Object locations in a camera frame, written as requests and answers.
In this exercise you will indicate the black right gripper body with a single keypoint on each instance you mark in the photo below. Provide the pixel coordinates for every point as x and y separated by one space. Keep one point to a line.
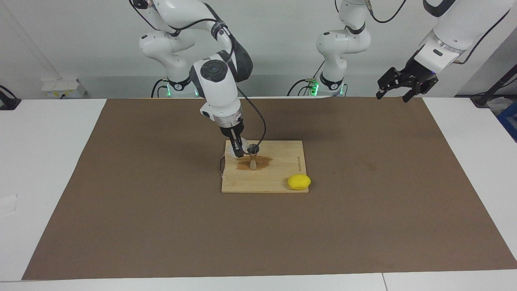
232 130

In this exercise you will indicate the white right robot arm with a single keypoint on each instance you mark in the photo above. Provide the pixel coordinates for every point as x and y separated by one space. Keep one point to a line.
218 89

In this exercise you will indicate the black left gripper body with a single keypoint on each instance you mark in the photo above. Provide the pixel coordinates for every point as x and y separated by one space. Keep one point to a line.
420 74

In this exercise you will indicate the clear glass cup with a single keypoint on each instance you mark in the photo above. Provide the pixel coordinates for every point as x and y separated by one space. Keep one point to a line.
231 150

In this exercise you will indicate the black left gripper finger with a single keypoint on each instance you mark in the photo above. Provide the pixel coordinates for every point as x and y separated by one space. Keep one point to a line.
416 91
389 79

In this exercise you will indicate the brown table mat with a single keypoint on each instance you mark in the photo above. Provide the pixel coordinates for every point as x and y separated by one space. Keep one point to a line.
258 234

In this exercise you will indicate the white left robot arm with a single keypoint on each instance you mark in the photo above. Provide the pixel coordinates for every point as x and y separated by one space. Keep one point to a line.
343 40

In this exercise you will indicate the steel double jigger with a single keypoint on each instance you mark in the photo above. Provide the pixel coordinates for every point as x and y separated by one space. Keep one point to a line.
253 161

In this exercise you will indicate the black tripod leg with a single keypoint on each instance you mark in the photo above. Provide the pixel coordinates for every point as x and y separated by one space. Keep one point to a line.
494 87

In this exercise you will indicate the white crumpled bag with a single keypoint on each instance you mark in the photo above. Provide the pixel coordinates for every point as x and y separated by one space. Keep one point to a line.
499 104

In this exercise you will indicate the wooden cutting board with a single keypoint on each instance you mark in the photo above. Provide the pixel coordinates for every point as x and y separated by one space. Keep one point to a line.
274 178

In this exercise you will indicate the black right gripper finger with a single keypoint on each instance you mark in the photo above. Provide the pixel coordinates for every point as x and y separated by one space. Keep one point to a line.
237 147

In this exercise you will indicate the white paper patch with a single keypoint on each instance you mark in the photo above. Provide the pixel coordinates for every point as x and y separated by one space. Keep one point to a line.
8 204

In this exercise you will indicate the black stand foot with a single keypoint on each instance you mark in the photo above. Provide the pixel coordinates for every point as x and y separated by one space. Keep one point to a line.
8 103

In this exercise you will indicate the white wall socket box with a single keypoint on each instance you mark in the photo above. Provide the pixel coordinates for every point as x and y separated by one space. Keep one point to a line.
62 89

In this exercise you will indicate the yellow lemon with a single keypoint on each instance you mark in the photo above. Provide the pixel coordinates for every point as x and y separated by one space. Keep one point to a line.
299 182

